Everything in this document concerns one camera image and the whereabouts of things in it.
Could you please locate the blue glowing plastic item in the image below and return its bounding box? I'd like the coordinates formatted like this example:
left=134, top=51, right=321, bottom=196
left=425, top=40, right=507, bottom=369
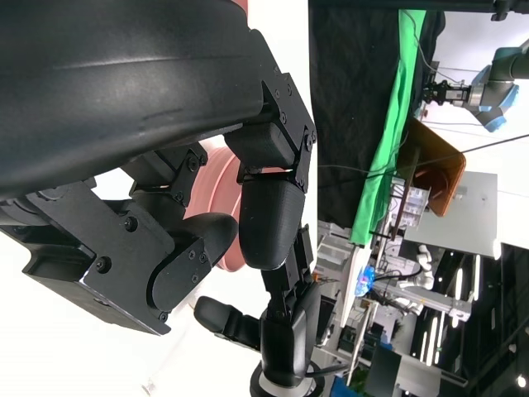
left=354, top=265, right=376, bottom=298

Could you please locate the black backdrop cloth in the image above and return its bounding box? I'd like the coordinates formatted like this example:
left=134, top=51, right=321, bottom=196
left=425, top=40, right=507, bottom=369
left=308, top=0, right=446, bottom=243

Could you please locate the green backdrop cloth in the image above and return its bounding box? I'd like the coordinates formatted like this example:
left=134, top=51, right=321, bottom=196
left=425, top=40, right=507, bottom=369
left=349, top=10, right=427, bottom=250

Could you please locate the grey flat panel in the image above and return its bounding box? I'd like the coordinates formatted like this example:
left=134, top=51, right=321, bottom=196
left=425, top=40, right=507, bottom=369
left=403, top=171, right=499, bottom=260

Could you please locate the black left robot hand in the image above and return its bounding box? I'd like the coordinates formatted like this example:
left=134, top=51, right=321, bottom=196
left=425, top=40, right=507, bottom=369
left=0, top=0, right=318, bottom=337

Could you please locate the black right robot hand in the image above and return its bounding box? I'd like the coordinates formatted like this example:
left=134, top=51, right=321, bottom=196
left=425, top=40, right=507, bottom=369
left=193, top=222, right=323, bottom=375

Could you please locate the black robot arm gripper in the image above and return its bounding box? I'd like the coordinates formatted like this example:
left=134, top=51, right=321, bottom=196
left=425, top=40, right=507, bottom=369
left=421, top=78, right=471, bottom=109

